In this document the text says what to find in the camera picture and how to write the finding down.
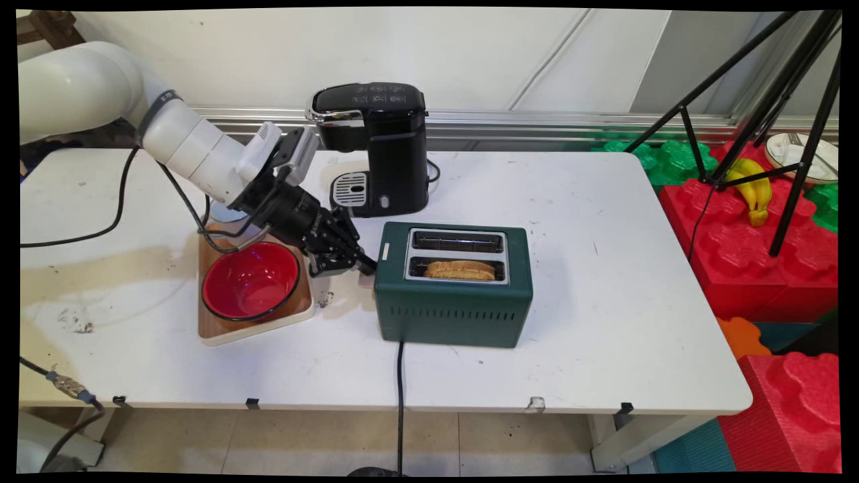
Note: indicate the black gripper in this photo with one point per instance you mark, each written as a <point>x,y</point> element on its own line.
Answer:
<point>288,211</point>

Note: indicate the toasted bread slice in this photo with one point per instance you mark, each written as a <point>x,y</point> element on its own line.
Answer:
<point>460,270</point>

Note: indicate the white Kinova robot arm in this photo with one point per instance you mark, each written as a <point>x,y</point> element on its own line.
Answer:
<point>74,84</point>

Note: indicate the wooden serving tray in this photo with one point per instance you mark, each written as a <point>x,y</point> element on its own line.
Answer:
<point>295,305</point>

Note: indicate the red bowl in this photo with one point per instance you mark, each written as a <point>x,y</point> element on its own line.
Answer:
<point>249,280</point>

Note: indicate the black coffee machine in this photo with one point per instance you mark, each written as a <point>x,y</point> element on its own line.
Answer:
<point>396,147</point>

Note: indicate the green two-slot toaster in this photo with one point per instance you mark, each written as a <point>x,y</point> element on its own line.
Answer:
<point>453,305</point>

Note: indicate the white enamel mug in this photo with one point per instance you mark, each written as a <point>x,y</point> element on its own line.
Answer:
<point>221,216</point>

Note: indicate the white table leg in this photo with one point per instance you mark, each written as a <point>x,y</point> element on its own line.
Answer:
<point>60,436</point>
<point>637,443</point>

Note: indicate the brown wooden furniture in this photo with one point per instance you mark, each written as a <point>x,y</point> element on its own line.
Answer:
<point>50,27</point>

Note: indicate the large red foam block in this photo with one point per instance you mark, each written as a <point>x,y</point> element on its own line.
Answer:
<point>738,268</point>

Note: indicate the teal foam mat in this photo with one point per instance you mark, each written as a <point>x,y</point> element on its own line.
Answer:
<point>694,449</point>

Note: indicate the orange foam block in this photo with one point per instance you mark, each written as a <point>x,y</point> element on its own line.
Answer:
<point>741,337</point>

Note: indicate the yellow banana bunch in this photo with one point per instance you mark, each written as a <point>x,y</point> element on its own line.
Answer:
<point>755,191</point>

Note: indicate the white plate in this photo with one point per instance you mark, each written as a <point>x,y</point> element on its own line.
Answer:
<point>782,153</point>

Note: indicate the black tripod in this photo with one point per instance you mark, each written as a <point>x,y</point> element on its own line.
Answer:
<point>782,94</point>

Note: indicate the silver fork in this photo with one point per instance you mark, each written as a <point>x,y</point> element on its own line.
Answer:
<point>815,153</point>

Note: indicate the small green foam block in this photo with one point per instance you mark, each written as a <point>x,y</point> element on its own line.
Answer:
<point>825,208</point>

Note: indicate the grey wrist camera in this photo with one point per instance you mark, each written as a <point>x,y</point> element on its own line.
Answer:
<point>295,154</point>

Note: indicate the aluminium wall rail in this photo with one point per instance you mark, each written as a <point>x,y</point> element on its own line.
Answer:
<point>570,124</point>

